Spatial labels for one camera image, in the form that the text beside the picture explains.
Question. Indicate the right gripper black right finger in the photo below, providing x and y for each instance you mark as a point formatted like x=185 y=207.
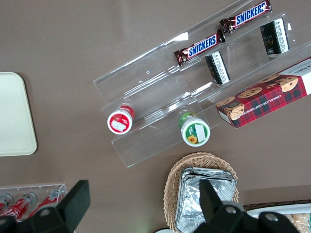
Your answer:
x=223 y=221

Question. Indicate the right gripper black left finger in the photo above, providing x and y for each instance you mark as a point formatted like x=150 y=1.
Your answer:
x=63 y=218

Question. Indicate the dark brown wicker basket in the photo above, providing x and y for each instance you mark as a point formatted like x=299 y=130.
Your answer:
x=279 y=204

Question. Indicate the light tan wicker basket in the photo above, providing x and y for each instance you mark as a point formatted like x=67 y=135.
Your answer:
x=175 y=174

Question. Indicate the white rectangular tray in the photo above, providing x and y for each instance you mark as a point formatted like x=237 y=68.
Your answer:
x=14 y=116

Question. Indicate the aluminium foil container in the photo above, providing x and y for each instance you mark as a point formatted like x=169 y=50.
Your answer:
x=189 y=199

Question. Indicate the clear acrylic bottle box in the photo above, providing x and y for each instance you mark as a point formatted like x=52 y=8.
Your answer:
x=36 y=187

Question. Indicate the white plate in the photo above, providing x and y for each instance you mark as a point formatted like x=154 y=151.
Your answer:
x=286 y=210

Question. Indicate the bread pastry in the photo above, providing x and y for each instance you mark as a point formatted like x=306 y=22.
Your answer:
x=301 y=221

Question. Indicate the green lidded cup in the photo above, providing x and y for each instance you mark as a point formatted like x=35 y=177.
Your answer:
x=195 y=132

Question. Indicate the red lidded cup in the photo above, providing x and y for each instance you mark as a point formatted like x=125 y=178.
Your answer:
x=120 y=122

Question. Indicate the red tartan cookie box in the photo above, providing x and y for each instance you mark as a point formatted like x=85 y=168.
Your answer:
x=262 y=102

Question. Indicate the black snack packet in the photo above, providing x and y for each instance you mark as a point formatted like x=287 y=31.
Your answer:
x=217 y=69
x=274 y=36

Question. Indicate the clear acrylic tiered display stand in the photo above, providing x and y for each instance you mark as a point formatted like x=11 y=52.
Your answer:
x=145 y=85

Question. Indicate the Snickers chocolate bar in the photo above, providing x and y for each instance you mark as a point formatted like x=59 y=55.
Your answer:
x=201 y=46
x=250 y=14

